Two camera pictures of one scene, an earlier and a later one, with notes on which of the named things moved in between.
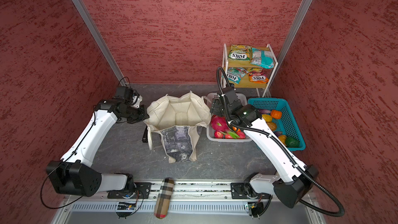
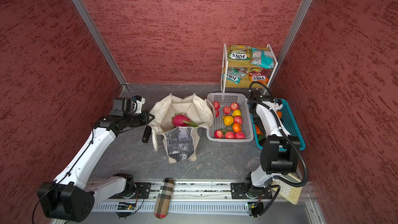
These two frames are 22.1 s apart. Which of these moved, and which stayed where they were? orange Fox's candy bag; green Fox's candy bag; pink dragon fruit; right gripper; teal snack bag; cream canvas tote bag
Moved: pink dragon fruit; right gripper
Stayed: orange Fox's candy bag; green Fox's candy bag; cream canvas tote bag; teal snack bag
